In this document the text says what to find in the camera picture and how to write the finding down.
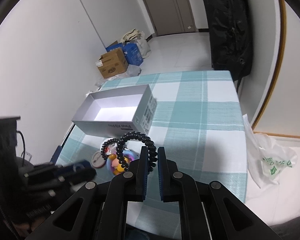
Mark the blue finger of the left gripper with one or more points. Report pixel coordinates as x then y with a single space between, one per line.
67 178
76 167

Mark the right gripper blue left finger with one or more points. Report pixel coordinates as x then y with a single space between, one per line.
141 175

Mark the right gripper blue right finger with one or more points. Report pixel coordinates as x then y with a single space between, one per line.
164 176

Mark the white printed pin badge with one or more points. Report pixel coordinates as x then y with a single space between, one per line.
97 160

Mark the grey open phone box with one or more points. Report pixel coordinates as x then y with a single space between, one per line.
112 113

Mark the teal plaid tablecloth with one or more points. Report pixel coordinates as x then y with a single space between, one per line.
199 122

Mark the brown cardboard box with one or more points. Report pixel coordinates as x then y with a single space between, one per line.
112 63

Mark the blue carton box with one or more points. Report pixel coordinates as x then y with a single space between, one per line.
131 52

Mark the white cloth bag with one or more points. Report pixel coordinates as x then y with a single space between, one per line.
137 37

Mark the black backpack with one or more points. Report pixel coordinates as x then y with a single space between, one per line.
231 36

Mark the grey door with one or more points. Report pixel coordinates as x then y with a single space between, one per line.
170 16

